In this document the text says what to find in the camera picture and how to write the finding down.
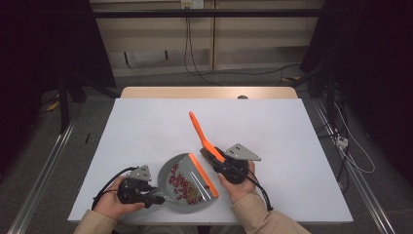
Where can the orange brush with grey bristles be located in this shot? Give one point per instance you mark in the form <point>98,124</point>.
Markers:
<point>199,130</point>

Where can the grey dustpan with orange lip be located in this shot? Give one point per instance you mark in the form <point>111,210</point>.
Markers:
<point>164,187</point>

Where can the person's left hand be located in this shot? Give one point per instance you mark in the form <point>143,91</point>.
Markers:
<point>110,204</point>

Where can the black wall bracket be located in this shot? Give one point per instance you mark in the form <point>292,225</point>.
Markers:
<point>166,54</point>
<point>126,59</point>

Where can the dark round table grommet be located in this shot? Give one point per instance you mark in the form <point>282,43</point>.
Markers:
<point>242,97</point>

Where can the aluminium floor rail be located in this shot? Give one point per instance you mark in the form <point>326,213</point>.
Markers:
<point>39,185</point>
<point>360,182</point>

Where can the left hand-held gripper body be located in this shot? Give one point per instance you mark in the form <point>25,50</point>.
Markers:
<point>138,177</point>

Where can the black metal crossbar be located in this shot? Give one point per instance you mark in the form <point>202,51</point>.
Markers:
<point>207,13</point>

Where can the person's right hand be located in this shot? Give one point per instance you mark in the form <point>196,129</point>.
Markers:
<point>240,190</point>

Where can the white table mat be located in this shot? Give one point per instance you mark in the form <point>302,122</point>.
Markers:
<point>259,123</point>

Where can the white power strip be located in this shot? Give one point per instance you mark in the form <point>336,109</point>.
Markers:
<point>341,141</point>

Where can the white wall socket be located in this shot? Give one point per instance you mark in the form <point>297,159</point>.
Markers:
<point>192,4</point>

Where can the dark curtain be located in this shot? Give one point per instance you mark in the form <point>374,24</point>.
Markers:
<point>373,65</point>
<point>42,48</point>

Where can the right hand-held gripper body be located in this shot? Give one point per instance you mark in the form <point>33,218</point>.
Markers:
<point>238,162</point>

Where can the heap of small green beans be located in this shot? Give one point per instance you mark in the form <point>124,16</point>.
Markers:
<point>195,194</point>

